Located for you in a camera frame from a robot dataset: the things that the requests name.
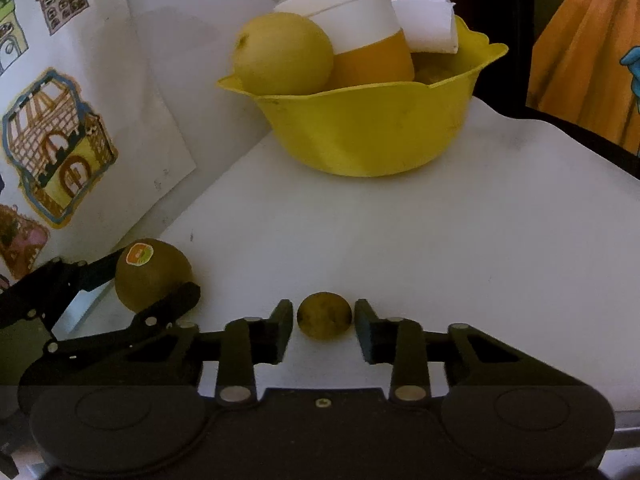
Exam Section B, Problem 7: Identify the brown kiwi with sticker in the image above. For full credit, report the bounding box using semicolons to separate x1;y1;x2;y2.
114;238;194;314

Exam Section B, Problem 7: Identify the paper with house drawings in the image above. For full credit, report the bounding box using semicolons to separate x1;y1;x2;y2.
0;0;198;281

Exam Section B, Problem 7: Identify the small round brown fruit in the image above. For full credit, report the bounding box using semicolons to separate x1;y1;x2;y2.
296;291;353;341

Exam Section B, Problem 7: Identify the yellow pear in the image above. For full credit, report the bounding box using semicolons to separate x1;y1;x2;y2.
230;12;335;97

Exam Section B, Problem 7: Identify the yellow plastic bowl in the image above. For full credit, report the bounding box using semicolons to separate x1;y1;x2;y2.
216;15;509;177

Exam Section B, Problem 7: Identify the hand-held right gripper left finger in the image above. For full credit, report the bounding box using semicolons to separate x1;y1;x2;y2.
47;299;294;406

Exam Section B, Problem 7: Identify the rolled white paper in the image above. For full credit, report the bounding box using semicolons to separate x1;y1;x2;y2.
390;0;459;55

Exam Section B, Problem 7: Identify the white and orange cup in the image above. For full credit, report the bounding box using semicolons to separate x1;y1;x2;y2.
273;0;416;88

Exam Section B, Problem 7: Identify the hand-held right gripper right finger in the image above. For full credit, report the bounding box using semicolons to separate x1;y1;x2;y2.
354;298;598;406

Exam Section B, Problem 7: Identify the wall poster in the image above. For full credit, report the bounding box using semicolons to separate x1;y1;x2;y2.
525;0;640;157

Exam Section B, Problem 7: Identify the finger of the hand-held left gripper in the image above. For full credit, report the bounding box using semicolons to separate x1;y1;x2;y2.
0;251;123;345
42;281;202;357

